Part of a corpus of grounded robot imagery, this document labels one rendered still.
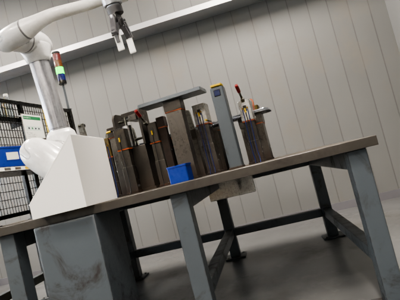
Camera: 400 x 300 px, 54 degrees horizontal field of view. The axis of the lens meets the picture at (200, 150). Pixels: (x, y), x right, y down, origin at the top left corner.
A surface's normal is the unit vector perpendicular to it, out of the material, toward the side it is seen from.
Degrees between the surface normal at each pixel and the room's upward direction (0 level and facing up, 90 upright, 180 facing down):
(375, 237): 90
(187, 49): 90
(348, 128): 90
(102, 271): 90
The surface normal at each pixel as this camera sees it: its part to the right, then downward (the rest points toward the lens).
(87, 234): -0.15, -0.02
